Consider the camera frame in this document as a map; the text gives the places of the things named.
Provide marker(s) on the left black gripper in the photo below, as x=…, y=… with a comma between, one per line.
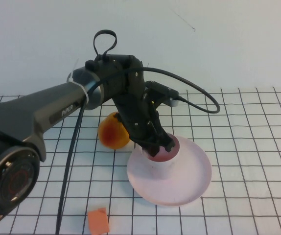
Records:
x=136, y=117

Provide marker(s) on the pink plastic cup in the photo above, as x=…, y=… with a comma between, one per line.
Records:
x=163, y=158

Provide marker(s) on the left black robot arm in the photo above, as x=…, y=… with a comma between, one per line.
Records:
x=45, y=102

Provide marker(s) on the pink round plate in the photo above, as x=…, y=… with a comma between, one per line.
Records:
x=182, y=187

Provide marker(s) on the orange yellow pear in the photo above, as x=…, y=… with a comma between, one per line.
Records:
x=111, y=137

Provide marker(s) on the orange block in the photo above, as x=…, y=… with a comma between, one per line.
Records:
x=98, y=222

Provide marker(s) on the white zip tie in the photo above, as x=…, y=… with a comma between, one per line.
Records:
x=81, y=87

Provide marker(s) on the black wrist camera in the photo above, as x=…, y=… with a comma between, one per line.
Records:
x=162, y=91

